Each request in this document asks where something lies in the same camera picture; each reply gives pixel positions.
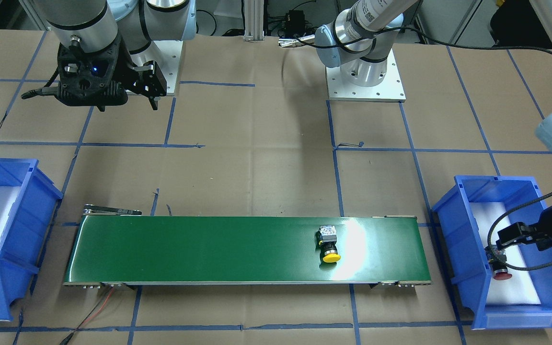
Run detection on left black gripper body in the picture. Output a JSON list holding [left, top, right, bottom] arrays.
[[496, 206, 552, 251]]

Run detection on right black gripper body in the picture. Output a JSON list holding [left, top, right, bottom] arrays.
[[114, 39, 167, 101]]

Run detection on red push button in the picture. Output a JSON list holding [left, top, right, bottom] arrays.
[[488, 258, 513, 280]]

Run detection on yellow push button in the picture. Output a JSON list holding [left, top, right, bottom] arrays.
[[316, 225, 341, 264]]

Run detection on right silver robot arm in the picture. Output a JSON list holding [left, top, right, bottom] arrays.
[[22, 0, 196, 112]]

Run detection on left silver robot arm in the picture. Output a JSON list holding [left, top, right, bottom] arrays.
[[313, 0, 552, 263]]

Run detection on blue plastic bin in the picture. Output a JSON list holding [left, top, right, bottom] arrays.
[[0, 158, 63, 321], [433, 175, 552, 330]]

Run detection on green conveyor belt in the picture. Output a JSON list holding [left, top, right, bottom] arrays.
[[63, 213, 432, 286]]

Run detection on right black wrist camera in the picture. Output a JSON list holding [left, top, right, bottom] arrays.
[[55, 34, 128, 107]]

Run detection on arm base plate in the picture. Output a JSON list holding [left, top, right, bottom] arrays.
[[326, 49, 407, 102], [131, 41, 184, 96]]

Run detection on black braided cable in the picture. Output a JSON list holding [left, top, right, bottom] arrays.
[[486, 178, 552, 272]]

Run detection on aluminium frame post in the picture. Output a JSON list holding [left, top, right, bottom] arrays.
[[241, 0, 265, 42]]

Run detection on red black conveyor wires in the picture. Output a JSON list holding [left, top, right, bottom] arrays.
[[60, 286, 119, 345]]

